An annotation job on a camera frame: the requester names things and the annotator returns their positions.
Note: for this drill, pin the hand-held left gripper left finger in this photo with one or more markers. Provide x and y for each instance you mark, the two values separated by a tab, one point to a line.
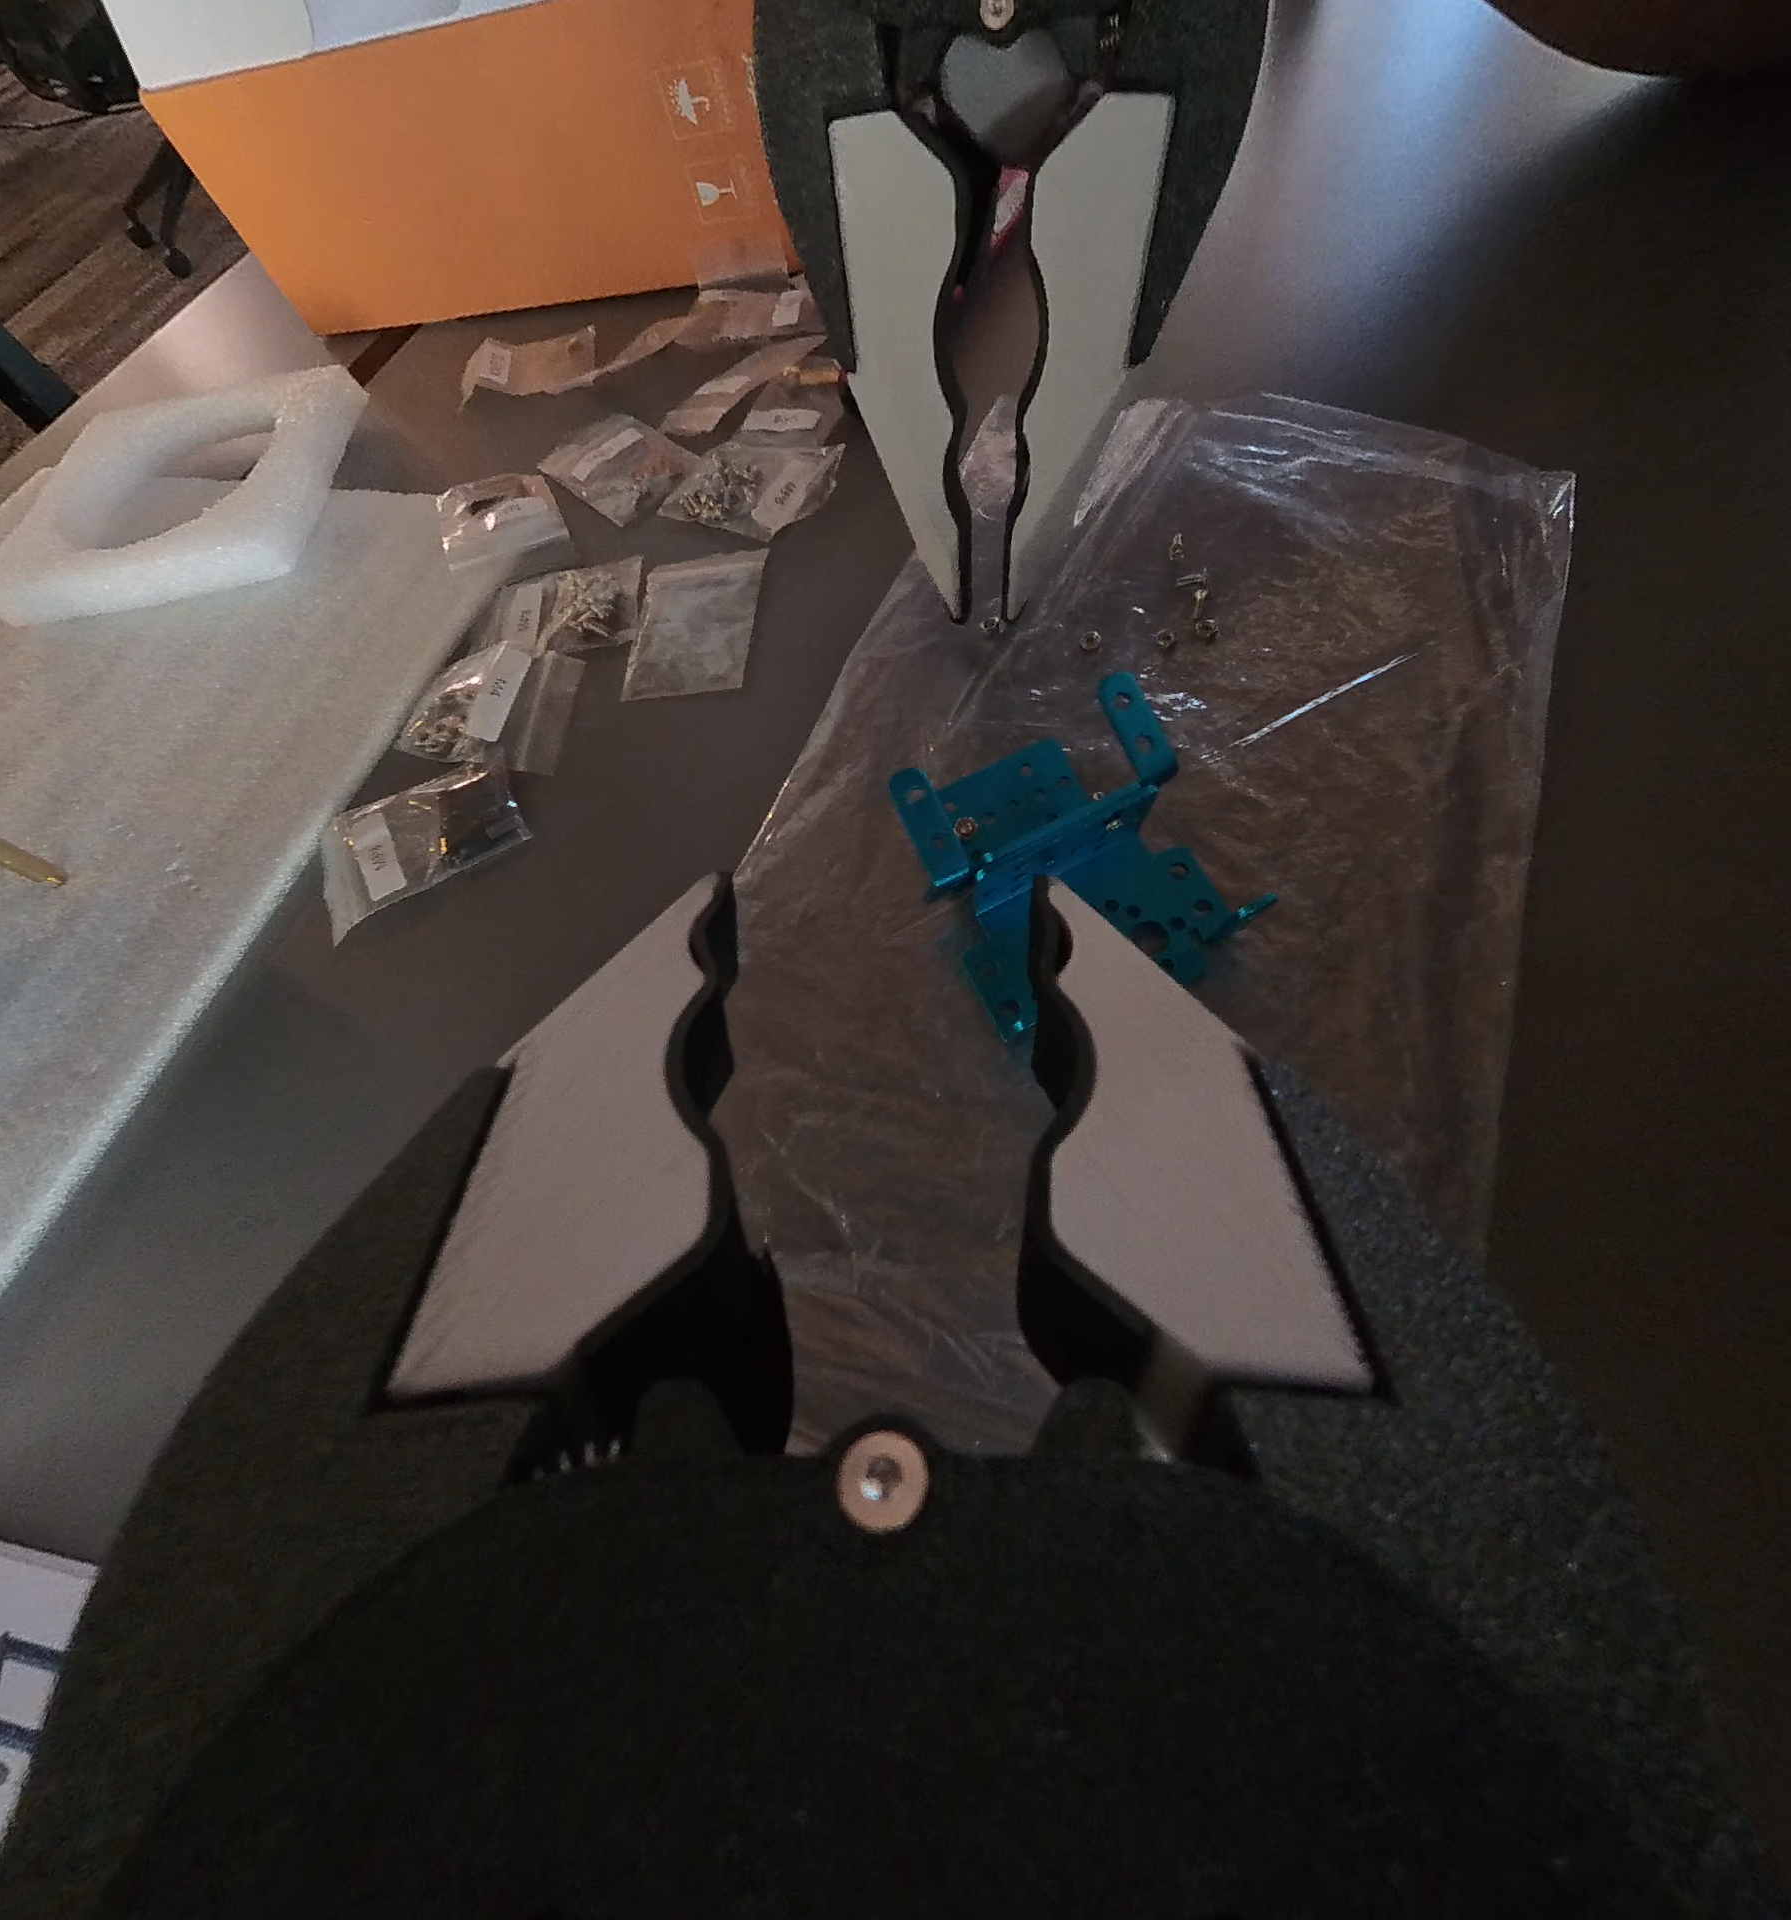
535	1246

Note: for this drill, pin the white foam sheet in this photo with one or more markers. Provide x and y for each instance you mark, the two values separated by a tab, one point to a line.
113	929

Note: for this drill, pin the scattered loose metal fasteners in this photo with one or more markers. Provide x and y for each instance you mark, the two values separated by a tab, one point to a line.
1196	594

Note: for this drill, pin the dark desk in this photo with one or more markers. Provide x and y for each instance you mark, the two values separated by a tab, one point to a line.
1660	972

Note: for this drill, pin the orange cardboard box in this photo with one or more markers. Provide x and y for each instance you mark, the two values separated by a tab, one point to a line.
459	193

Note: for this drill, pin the pile of small screw bags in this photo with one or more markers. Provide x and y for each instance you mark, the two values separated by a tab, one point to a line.
684	615

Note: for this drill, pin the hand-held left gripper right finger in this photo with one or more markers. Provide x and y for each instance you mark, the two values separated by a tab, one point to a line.
1226	1231

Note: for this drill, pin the person's right forearm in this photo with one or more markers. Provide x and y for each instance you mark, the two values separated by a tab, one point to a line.
1706	29

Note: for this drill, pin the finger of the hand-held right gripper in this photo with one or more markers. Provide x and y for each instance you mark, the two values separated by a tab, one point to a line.
1114	269
887	298

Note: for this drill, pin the blue metal bracket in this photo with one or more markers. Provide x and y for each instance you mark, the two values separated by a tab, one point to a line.
1016	811
1148	929

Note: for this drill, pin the brass rod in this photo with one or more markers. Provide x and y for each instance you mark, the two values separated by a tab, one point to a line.
2	848

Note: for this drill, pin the large clear plastic bag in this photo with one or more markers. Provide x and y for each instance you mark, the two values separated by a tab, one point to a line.
1358	718

